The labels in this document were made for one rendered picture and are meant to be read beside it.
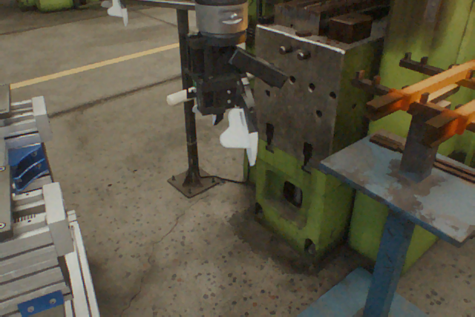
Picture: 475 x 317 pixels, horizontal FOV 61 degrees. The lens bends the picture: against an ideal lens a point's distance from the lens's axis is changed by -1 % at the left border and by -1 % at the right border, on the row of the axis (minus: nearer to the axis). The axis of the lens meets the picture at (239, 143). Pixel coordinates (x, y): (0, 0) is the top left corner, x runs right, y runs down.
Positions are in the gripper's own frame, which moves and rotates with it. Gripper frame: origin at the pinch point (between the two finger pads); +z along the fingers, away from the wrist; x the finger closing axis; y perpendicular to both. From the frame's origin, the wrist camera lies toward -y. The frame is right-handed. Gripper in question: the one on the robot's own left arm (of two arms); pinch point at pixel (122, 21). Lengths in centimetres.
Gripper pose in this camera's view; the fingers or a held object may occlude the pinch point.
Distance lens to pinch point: 151.3
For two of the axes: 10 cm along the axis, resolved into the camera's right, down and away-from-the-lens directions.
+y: -9.0, 2.3, -3.8
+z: 0.0, 8.5, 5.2
